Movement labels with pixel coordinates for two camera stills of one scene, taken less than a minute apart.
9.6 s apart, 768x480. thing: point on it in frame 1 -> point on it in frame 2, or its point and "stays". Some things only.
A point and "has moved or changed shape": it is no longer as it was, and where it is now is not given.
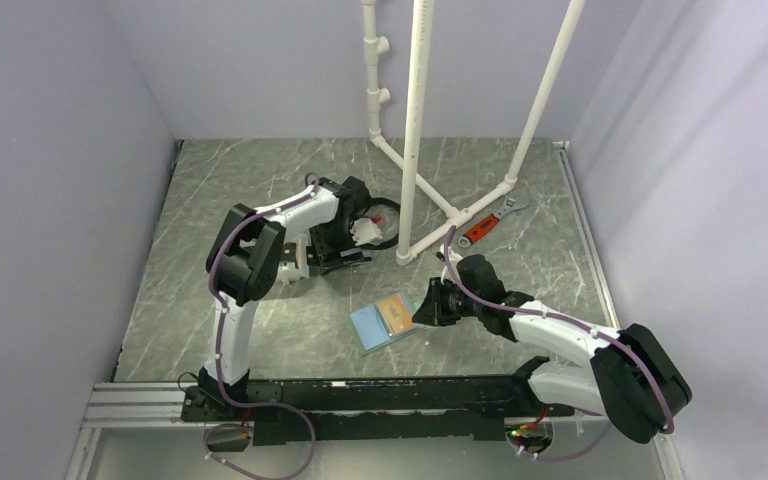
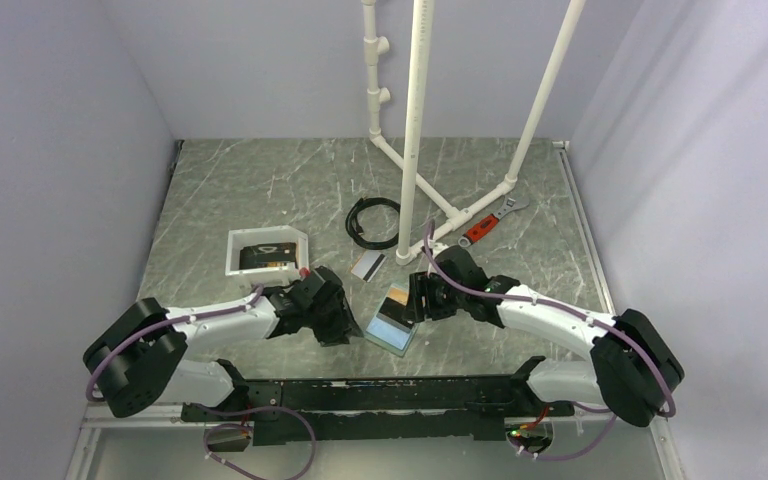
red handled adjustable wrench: [512, 203] stays
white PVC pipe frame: [425, 214] stays
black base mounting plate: [284, 412] stays
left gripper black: [327, 253] -> [344, 324]
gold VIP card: [395, 313] -> [399, 293]
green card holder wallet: [383, 322] has moved or changed shape
